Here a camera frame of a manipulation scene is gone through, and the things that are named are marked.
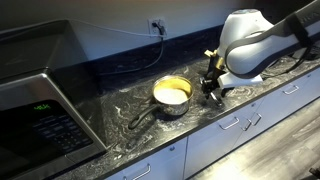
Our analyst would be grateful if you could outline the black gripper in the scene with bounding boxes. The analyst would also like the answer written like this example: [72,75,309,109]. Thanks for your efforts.
[199,73,224,103]

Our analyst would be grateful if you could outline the pale yellow pot contents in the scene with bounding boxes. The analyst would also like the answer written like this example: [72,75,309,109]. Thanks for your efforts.
[154,79,192,105]

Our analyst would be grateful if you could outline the blue pasta box yellow flaps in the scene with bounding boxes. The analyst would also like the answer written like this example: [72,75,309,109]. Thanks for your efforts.
[203,49,226,81]

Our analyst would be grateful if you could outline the white base cabinet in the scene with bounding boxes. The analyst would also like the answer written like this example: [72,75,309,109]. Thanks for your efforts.
[103,64,320,180]

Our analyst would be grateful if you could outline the black and silver microwave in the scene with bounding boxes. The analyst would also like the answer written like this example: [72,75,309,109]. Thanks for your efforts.
[0,19,108,180]

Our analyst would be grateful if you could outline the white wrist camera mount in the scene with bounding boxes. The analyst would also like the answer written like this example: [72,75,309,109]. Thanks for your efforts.
[217,70,264,90]

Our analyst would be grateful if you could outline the silver pot with black handle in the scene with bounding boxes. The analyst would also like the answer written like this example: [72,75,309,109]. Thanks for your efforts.
[127,75,195,131]

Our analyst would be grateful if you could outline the white wall outlet plate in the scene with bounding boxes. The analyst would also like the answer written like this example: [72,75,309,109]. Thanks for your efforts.
[147,17,168,37]

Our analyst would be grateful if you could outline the thin white wall cable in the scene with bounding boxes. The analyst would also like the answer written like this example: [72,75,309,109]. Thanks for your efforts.
[66,18,165,38]

